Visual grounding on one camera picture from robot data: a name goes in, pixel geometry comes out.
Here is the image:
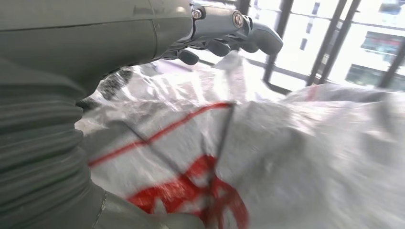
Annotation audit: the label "grey package red stripes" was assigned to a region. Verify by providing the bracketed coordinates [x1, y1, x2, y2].
[75, 52, 405, 229]

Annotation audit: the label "window with dark frame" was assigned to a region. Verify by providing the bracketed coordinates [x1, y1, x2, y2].
[190, 0, 405, 95]

